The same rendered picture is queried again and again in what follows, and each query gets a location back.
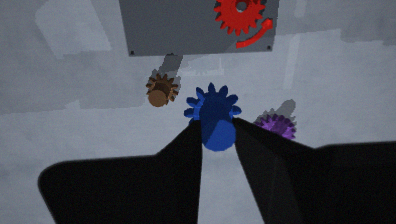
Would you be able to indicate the red gear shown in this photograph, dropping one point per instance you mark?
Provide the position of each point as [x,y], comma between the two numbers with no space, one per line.
[238,20]

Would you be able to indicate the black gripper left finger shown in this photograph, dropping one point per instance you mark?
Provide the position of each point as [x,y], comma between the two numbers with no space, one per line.
[167,182]

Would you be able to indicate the grey board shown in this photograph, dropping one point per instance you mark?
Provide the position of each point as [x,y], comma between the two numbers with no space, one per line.
[188,27]

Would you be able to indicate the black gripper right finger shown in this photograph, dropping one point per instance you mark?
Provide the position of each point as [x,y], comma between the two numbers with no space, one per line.
[293,183]

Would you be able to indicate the purple gear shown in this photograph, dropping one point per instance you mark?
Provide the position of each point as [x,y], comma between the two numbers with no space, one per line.
[278,125]

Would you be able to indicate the blue gear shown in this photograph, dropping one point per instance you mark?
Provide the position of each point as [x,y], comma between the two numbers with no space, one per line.
[215,112]

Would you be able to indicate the brown gear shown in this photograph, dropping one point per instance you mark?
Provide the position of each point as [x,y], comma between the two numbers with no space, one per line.
[161,90]

